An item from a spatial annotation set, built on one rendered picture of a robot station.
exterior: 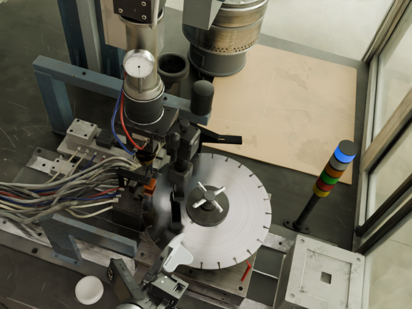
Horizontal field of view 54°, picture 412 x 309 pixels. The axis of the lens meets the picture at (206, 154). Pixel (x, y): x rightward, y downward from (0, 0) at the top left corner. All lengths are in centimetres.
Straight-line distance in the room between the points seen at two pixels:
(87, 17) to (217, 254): 84
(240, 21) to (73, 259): 90
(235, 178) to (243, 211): 10
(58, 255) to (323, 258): 71
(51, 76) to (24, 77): 43
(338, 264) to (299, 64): 93
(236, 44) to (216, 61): 13
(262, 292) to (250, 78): 84
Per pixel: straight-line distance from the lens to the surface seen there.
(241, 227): 102
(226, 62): 157
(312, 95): 165
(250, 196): 107
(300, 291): 106
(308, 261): 109
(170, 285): 82
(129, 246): 94
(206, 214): 101
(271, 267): 121
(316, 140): 150
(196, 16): 103
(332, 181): 104
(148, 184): 103
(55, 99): 130
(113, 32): 77
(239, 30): 144
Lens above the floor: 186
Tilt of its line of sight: 54 degrees down
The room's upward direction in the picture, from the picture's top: 10 degrees clockwise
